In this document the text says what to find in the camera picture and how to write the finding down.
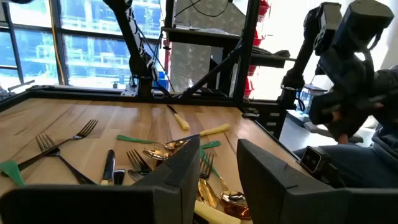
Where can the pile of gold spoons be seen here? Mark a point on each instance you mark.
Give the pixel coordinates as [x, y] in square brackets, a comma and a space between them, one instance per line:
[234, 202]

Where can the grey leaf-pattern panel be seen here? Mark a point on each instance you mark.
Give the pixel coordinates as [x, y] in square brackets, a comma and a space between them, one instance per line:
[189, 65]

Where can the clear plastic storage box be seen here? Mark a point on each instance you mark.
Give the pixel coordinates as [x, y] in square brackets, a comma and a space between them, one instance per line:
[308, 96]

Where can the dark window frame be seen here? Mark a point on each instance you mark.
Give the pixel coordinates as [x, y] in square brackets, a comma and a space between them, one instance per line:
[93, 33]

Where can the small table-level camera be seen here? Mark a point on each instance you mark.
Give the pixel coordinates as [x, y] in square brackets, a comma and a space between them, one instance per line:
[311, 159]

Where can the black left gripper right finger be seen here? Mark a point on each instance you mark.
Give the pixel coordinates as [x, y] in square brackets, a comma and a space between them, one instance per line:
[280, 202]

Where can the red storage bin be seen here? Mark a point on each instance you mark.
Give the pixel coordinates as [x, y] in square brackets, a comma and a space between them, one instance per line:
[259, 39]
[252, 70]
[249, 87]

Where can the blue box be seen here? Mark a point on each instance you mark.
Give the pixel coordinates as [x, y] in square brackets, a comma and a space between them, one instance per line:
[161, 79]

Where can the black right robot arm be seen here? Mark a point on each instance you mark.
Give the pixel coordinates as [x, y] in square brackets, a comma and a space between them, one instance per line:
[132, 46]

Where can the gold fork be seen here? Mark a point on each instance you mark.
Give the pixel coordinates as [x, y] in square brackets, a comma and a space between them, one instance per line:
[205, 174]

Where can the person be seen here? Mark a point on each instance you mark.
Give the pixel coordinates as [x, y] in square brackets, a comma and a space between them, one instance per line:
[357, 165]

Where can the black metal rig frame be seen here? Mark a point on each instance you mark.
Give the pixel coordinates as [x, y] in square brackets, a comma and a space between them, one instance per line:
[245, 62]

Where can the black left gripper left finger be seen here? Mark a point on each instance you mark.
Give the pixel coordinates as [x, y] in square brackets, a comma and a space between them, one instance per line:
[93, 205]

